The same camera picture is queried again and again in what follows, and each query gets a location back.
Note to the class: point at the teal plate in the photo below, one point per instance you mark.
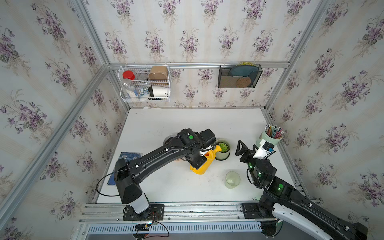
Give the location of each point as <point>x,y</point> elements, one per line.
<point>243,70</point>

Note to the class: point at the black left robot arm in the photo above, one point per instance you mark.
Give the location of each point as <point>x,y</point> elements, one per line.
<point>128,176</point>

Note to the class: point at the white black paper cup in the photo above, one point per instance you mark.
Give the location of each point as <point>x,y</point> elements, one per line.
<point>159,92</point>

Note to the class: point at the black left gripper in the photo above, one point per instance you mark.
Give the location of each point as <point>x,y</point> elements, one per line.
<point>198,166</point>

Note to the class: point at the black mesh wall holder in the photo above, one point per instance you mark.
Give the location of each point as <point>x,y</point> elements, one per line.
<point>228,82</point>

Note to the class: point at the yellow plastic watering can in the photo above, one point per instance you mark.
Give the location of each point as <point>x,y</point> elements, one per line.
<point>209,156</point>

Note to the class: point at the brown paper cup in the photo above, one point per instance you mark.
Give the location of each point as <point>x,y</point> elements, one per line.
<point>158,73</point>

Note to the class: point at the red lid jar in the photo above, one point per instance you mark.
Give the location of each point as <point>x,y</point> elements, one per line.
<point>128,75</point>

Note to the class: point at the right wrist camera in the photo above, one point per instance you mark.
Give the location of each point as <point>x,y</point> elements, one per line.
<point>264,151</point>

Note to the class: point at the translucent green cup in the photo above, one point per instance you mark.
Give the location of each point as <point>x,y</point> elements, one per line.
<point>232,179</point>

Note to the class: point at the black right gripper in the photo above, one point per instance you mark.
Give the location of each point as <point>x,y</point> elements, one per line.
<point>249,153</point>

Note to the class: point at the white pot red succulent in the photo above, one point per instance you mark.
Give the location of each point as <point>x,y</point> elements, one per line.
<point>168,139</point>

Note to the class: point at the aluminium front rail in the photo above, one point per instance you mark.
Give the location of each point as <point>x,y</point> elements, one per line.
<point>187,212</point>

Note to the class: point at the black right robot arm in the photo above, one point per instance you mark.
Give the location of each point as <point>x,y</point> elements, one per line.
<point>282,201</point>

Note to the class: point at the small circuit board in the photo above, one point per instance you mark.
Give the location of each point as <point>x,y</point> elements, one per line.
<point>142,227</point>

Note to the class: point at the green pencil holder cup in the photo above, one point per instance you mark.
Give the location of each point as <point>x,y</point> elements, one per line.
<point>272,134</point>

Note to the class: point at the clear plastic bottle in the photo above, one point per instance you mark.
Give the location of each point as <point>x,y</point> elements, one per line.
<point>129,88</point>

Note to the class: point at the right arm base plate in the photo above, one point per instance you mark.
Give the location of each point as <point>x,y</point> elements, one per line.
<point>254,211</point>

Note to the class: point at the dark green saucer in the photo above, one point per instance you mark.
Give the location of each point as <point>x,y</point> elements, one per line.
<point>222,156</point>

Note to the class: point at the white wire basket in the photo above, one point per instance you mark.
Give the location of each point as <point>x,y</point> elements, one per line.
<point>142,83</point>

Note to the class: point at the blue book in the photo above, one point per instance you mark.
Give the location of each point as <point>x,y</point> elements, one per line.
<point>127,156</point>

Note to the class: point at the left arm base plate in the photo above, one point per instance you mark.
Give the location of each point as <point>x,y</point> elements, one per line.
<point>155,212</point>

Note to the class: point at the green ribbed pot succulent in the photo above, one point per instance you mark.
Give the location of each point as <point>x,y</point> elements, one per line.
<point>224,145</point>

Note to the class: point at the round cork coaster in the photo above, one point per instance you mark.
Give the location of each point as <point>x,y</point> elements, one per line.
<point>243,82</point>

